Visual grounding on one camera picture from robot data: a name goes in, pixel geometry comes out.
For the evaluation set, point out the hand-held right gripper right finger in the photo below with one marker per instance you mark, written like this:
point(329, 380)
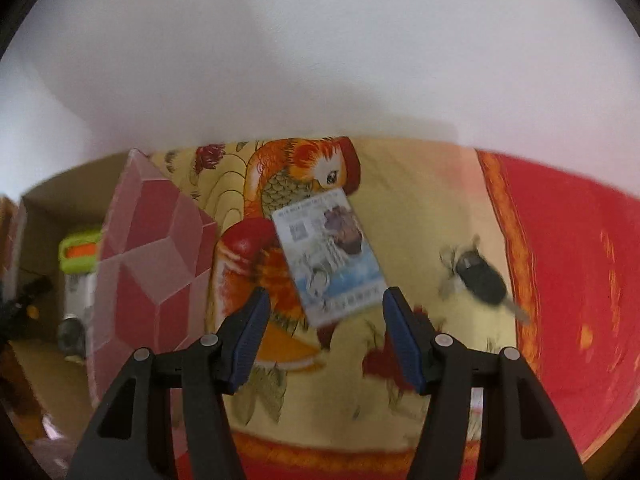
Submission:
point(405, 341)

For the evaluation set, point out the white plastic bottle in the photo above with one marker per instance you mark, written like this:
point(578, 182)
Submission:
point(80, 295)

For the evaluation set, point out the wooden cabinet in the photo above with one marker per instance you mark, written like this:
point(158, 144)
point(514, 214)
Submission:
point(6, 240)

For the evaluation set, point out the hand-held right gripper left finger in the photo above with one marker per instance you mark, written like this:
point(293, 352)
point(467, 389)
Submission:
point(250, 341)

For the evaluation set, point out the black car key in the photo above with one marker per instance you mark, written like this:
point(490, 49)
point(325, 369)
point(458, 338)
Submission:
point(482, 277)

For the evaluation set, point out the printed photo card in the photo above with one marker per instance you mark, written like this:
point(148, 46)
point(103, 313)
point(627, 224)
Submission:
point(325, 255)

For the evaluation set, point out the pink patterned cardboard box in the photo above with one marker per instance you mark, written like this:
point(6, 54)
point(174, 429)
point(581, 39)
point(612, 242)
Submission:
point(150, 270)

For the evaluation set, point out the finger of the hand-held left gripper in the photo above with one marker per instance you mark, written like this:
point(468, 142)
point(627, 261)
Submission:
point(25, 305)

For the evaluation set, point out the red printed blanket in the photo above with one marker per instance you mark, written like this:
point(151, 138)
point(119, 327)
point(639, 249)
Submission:
point(560, 260)

